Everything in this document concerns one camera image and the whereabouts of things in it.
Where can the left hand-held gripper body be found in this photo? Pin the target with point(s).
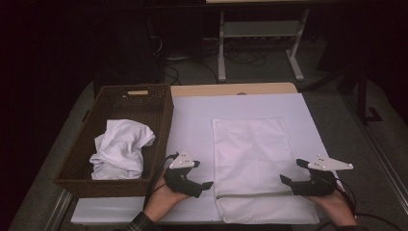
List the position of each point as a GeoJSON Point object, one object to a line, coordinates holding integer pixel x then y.
{"type": "Point", "coordinates": [179, 181]}

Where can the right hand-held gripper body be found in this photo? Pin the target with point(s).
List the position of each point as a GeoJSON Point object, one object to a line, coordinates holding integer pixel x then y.
{"type": "Point", "coordinates": [316, 186]}

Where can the white mesh laundry bag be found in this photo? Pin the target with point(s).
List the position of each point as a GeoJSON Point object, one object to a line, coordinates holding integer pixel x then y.
{"type": "Point", "coordinates": [256, 150]}

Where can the white t-shirt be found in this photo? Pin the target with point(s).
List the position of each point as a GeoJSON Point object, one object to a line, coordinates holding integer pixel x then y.
{"type": "Point", "coordinates": [122, 150]}

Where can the brown wicker basket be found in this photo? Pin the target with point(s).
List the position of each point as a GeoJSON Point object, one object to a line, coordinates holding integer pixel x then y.
{"type": "Point", "coordinates": [80, 154]}

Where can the person's left hand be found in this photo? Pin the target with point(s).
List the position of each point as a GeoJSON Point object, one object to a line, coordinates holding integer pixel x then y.
{"type": "Point", "coordinates": [163, 200]}

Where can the person's right hand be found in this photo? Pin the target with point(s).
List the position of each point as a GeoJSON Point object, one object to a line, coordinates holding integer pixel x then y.
{"type": "Point", "coordinates": [336, 207]}

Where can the white table mat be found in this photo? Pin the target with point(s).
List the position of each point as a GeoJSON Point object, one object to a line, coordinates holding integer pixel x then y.
{"type": "Point", "coordinates": [192, 128]}

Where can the black metal stand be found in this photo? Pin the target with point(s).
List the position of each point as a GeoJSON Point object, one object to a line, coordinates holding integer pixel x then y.
{"type": "Point", "coordinates": [362, 96]}

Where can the white metal desk frame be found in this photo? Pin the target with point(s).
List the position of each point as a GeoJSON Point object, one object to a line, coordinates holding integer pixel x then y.
{"type": "Point", "coordinates": [221, 48]}

